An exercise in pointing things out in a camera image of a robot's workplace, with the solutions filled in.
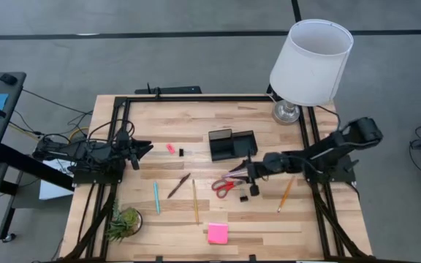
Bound potted succulent plant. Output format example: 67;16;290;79
106;199;144;243

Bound dark brown pen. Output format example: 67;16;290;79
167;172;191;199

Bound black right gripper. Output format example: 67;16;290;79
221;160;267;183

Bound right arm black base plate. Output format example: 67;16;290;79
303;153;357;183

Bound yellow pencil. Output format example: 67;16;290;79
191;178;200;225

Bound orange pencil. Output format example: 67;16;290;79
276;175;296;213

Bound yellow cable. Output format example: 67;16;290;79
67;126;91;142

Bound pink sticky note pad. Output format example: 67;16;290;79
207;222;230;245

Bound black aluminium table frame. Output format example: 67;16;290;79
62;95;371;263

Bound table lamp white shade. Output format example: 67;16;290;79
268;18;354;126

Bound red-handled scissors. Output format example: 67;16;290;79
210;177;246;199

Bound black box behind table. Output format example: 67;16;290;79
134;83;202;95

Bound teal pen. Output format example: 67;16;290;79
153;181;162;215

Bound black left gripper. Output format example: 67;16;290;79
117;130;155;161

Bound black desk organizer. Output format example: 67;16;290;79
208;128;259;162

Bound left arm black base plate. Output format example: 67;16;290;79
72;155;126;185

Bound black floor cable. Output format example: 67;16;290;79
22;88;94;115

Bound white paper sheet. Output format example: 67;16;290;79
38;153;83;201

